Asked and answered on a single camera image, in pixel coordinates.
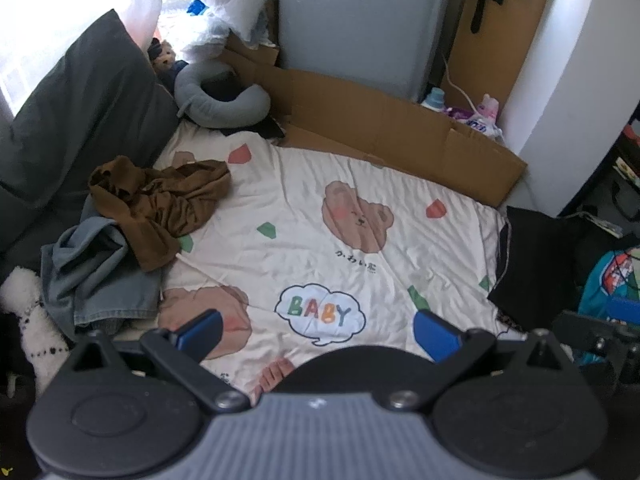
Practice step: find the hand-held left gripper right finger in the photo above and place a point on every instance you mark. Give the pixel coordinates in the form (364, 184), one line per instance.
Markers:
(434, 334)

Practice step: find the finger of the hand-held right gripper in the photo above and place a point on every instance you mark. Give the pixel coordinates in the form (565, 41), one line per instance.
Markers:
(625, 308)
(585, 332)

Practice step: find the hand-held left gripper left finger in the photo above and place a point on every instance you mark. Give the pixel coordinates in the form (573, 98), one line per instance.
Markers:
(200, 334)

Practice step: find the brown t-shirt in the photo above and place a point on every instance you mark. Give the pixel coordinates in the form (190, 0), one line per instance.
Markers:
(160, 210)

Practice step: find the teal printed cloth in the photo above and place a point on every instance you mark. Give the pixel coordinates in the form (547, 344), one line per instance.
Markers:
(607, 285)

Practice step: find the black folded garment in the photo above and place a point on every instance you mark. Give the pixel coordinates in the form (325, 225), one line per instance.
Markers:
(540, 270)

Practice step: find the person's foot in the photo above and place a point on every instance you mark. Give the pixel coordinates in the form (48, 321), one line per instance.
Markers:
(272, 377)

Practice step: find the blue-grey denim pants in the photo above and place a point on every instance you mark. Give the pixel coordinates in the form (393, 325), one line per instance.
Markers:
(100, 280)

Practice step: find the white bear printed blanket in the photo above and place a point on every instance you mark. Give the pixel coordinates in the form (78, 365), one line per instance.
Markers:
(300, 210)

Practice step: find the white fluffy dotted cloth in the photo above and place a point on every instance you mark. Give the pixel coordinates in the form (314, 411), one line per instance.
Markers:
(30, 330)

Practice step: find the black cloth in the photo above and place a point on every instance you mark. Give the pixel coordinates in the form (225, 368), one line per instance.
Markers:
(265, 129)

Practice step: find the brown cardboard sheet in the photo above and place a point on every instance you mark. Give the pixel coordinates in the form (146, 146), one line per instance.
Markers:
(375, 120)

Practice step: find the purple refill bag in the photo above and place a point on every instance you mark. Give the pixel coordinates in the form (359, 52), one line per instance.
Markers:
(457, 112)

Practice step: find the white and pink refill bag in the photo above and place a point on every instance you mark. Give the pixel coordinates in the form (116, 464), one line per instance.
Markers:
(487, 117)

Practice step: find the grey neck pillow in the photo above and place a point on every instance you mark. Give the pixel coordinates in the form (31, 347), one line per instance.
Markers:
(225, 110)

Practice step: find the detergent bottle with blue cap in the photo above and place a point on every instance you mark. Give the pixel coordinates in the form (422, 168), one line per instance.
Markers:
(434, 100)

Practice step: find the dark grey pillow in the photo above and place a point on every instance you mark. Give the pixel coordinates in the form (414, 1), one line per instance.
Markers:
(75, 110)

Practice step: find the brown plush toy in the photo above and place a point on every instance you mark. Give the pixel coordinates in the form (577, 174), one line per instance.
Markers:
(165, 57)

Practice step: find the clear plastic bag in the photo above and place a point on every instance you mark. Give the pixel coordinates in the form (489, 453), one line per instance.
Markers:
(205, 40)

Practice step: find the grey refrigerator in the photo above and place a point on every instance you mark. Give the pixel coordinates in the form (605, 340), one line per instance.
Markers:
(350, 25)

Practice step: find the small blue object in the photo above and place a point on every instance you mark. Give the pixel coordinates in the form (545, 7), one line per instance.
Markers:
(197, 7)

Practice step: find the white curtain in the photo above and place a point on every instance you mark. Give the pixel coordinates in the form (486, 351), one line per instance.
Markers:
(50, 10)

